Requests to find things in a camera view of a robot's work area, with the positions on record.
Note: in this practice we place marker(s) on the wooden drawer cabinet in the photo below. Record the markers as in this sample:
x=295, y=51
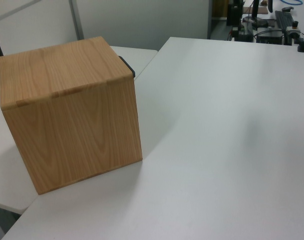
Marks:
x=66, y=125

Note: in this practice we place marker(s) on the black upright box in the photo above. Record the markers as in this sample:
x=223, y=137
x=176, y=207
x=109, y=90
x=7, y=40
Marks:
x=234, y=15

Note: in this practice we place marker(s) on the black monitor stand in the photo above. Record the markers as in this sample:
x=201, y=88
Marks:
x=255, y=18

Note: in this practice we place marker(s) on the black keyboard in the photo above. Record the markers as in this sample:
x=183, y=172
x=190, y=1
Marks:
x=284, y=18

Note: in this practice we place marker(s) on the emergency stop button box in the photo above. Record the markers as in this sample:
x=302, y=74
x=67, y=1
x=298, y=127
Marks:
x=293, y=27

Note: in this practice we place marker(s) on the black computer mouse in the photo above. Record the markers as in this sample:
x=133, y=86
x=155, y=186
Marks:
x=287, y=9

